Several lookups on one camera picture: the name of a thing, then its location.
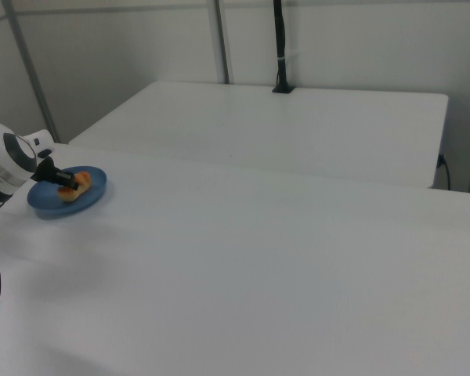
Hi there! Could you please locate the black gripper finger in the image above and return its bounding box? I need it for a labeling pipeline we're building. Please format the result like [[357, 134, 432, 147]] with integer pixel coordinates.
[[34, 157, 81, 193]]

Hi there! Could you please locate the orange-brown bread roll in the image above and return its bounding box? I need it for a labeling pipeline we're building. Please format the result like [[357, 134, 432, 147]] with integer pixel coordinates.
[[57, 171, 93, 204]]

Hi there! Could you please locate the blue round plate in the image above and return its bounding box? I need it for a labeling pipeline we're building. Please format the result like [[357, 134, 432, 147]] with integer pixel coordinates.
[[26, 165, 108, 220]]

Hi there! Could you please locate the white neighbouring table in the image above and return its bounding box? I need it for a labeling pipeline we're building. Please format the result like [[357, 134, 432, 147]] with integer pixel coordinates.
[[68, 81, 450, 190]]

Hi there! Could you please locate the black pole with clamp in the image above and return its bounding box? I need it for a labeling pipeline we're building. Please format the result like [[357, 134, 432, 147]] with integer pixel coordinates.
[[272, 0, 295, 94]]

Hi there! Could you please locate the grey metal frame post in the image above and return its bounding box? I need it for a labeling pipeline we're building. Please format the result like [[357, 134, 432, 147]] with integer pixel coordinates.
[[212, 0, 231, 85], [2, 0, 60, 144]]

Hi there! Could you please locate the black power cable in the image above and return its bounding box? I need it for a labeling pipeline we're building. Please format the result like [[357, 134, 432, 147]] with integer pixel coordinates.
[[437, 154, 452, 191]]

